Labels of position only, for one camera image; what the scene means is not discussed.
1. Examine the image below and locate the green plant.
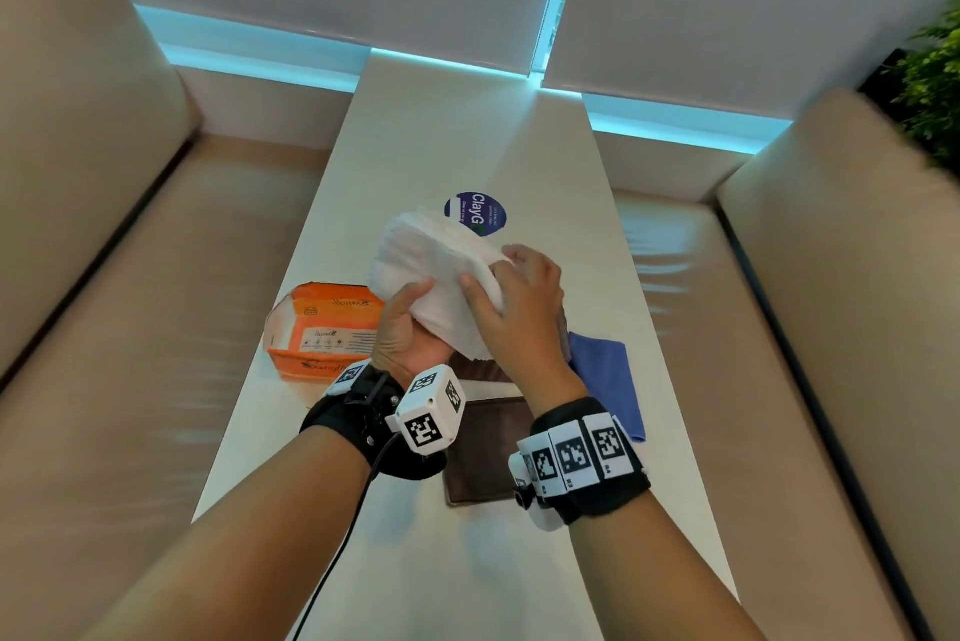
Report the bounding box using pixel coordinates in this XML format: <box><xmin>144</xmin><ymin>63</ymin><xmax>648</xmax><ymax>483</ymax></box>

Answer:
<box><xmin>888</xmin><ymin>0</ymin><xmax>960</xmax><ymax>172</ymax></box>

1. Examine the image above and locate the white tissue stack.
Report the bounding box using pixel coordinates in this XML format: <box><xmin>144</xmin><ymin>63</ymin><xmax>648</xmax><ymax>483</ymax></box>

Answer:
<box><xmin>368</xmin><ymin>210</ymin><xmax>513</xmax><ymax>361</ymax></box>

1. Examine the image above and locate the black wrist camera band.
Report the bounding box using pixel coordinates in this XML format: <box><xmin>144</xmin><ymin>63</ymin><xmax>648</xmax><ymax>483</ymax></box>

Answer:
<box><xmin>507</xmin><ymin>396</ymin><xmax>652</xmax><ymax>532</ymax></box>
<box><xmin>300</xmin><ymin>358</ymin><xmax>468</xmax><ymax>481</ymax></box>

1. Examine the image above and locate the person's left forearm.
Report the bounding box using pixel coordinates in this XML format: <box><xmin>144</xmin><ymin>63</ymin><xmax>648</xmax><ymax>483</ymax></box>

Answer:
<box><xmin>78</xmin><ymin>424</ymin><xmax>376</xmax><ymax>641</ymax></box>

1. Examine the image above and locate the beige sofa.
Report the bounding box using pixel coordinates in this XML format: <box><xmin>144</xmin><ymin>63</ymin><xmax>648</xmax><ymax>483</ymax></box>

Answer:
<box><xmin>0</xmin><ymin>0</ymin><xmax>335</xmax><ymax>641</ymax></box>
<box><xmin>611</xmin><ymin>88</ymin><xmax>960</xmax><ymax>641</ymax></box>

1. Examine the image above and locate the person's right hand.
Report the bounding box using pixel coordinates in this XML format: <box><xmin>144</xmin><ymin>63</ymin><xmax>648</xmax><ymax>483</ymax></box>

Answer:
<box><xmin>459</xmin><ymin>244</ymin><xmax>572</xmax><ymax>403</ymax></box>

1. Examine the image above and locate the black left wrist camera band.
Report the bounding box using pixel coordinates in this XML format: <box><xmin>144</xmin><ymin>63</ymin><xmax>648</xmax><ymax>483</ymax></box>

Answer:
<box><xmin>300</xmin><ymin>358</ymin><xmax>468</xmax><ymax>481</ymax></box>

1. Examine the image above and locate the black right wrist camera band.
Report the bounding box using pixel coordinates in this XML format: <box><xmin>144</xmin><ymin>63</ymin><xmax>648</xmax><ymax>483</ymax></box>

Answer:
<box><xmin>507</xmin><ymin>396</ymin><xmax>652</xmax><ymax>532</ymax></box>

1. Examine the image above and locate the orange tissue packet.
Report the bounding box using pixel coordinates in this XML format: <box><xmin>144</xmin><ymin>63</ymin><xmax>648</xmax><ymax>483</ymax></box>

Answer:
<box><xmin>264</xmin><ymin>282</ymin><xmax>386</xmax><ymax>384</ymax></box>

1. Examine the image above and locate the blue cloth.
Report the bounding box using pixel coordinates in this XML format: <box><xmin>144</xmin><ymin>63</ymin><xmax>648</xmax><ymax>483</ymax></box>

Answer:
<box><xmin>567</xmin><ymin>332</ymin><xmax>647</xmax><ymax>444</ymax></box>

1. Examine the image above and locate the person's left hand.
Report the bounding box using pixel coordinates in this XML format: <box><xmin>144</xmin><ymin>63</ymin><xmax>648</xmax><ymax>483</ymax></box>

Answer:
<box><xmin>370</xmin><ymin>279</ymin><xmax>456</xmax><ymax>389</ymax></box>

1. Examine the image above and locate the black cable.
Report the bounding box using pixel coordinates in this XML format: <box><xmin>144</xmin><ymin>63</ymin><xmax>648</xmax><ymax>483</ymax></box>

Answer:
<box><xmin>291</xmin><ymin>432</ymin><xmax>402</xmax><ymax>641</ymax></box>

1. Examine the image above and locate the person's right forearm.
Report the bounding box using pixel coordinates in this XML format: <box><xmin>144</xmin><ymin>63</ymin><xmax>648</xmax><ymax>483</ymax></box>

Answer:
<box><xmin>568</xmin><ymin>489</ymin><xmax>766</xmax><ymax>641</ymax></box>

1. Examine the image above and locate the round dark blue sticker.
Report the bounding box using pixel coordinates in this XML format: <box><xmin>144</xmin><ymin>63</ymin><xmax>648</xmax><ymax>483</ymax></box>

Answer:
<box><xmin>444</xmin><ymin>192</ymin><xmax>508</xmax><ymax>238</ymax></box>

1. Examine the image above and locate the brown leather wallet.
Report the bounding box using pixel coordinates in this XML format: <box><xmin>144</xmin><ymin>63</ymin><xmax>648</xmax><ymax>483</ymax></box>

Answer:
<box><xmin>441</xmin><ymin>354</ymin><xmax>535</xmax><ymax>508</ymax></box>

